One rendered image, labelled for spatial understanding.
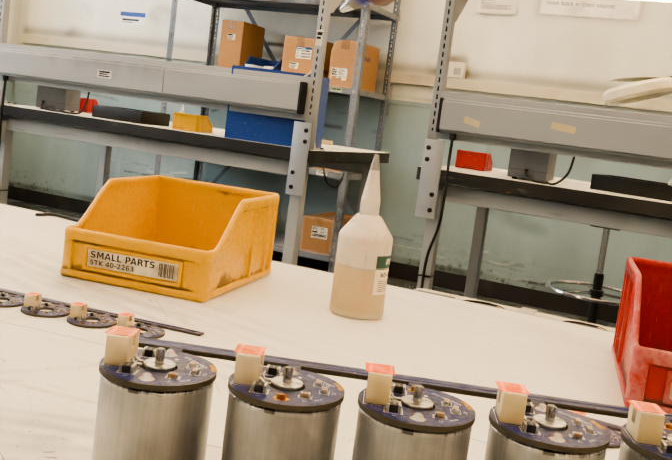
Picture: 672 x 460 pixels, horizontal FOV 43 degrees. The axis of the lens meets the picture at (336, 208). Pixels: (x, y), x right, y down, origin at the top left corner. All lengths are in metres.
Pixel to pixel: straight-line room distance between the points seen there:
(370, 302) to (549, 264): 4.13
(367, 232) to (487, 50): 4.23
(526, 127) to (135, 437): 2.31
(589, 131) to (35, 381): 2.16
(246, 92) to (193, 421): 2.63
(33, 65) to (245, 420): 3.18
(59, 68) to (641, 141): 2.00
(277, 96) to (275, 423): 2.58
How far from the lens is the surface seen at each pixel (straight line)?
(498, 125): 2.48
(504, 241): 4.67
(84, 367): 0.39
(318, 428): 0.18
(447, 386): 0.20
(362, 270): 0.51
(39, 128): 3.40
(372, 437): 0.18
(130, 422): 0.18
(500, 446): 0.18
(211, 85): 2.87
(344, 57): 4.52
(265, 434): 0.18
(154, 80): 3.00
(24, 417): 0.33
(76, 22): 6.08
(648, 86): 2.75
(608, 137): 2.43
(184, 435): 0.19
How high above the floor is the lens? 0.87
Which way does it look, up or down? 6 degrees down
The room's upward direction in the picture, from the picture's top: 7 degrees clockwise
